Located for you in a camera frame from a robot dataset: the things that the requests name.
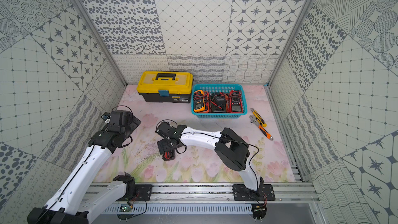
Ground black multimeter red leads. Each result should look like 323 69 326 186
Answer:
162 150 175 161

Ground yellow orange multimeter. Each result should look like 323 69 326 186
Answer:
193 90 209 113

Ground dark green wide multimeter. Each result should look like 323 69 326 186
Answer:
210 92 227 113

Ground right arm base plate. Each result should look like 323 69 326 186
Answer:
232 184 276 202

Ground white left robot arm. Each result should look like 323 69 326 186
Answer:
27 108 141 224

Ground teal plastic basket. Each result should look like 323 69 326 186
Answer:
190 84 248 119

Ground yellow black toolbox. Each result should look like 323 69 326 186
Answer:
137 71 193 103

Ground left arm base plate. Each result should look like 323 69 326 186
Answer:
121 184 153 202

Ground yellow utility knife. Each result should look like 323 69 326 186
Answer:
250 108 267 128

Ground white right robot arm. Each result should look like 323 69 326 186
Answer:
155 121 263 192

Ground aluminium mounting rail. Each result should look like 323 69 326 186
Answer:
83 183 320 214

